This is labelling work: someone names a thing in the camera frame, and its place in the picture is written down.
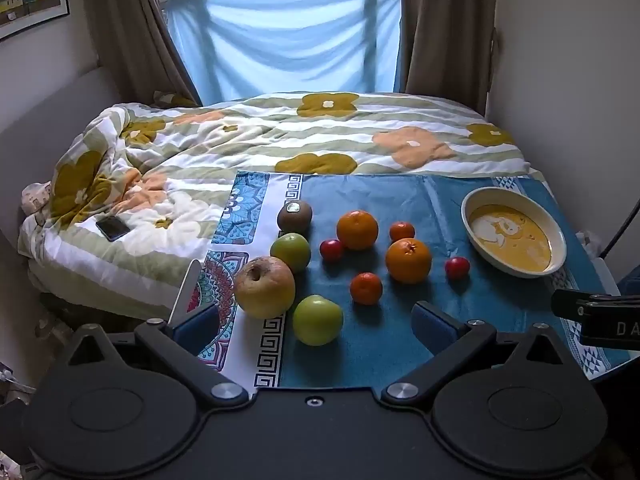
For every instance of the large orange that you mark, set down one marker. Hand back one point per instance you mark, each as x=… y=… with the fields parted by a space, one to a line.
x=357 y=231
x=408 y=261

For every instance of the large yellow apple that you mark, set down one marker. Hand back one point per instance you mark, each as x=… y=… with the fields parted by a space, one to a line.
x=264 y=289

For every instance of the white flat panel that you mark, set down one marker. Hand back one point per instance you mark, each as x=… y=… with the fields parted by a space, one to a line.
x=185 y=287

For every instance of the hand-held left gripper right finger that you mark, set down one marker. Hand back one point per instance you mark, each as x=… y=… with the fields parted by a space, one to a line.
x=432 y=324

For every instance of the blue patterned tablecloth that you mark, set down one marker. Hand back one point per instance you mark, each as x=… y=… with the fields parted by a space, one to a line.
x=380 y=330

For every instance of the brown curtain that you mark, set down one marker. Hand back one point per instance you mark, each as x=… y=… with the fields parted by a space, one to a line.
x=130 y=25
x=445 y=30

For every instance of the brown kiwi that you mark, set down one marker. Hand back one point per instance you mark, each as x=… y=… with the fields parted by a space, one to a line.
x=295 y=217

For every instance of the green apple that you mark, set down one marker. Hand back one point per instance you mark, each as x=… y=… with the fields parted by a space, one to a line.
x=291 y=252
x=318 y=321

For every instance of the small red tomato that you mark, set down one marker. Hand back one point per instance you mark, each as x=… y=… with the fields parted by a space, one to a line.
x=457 y=268
x=331 y=250

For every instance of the black smartphone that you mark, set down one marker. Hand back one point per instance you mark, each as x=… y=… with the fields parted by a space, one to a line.
x=113 y=228

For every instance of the pink patterned pillow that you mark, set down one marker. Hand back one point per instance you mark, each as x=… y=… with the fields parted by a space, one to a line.
x=34 y=197

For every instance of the small tangerine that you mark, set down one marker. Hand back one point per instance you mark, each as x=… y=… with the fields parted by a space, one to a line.
x=366 y=289
x=402 y=231

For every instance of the light blue hanging sheet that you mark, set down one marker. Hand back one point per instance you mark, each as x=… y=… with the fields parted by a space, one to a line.
x=285 y=45

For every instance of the cream oval bowl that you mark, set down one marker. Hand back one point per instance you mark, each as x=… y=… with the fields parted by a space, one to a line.
x=510 y=240

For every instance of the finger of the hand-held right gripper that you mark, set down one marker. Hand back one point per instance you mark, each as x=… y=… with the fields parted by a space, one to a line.
x=565 y=302

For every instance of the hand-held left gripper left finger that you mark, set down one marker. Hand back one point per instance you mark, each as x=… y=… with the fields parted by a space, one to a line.
x=200 y=324

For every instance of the floral striped blanket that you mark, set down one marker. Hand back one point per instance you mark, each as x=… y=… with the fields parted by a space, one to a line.
x=250 y=135

